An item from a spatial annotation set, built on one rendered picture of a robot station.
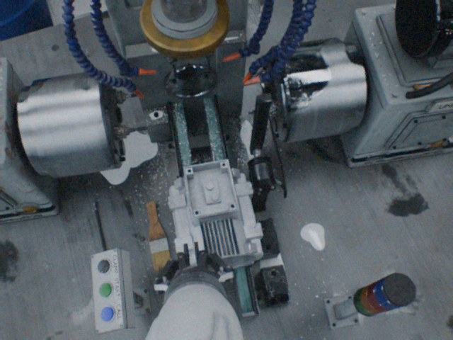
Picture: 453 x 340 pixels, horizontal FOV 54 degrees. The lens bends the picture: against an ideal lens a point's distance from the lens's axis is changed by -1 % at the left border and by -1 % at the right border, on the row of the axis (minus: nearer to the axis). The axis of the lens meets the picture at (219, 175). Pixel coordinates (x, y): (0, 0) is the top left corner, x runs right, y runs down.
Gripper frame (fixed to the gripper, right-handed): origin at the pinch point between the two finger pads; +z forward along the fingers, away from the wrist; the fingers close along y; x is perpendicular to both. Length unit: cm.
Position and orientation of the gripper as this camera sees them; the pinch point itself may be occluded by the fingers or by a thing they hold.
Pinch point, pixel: (192, 255)
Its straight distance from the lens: 85.2
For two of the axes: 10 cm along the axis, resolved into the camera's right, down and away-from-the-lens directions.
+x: 1.4, 9.8, 1.4
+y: -9.9, 1.5, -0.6
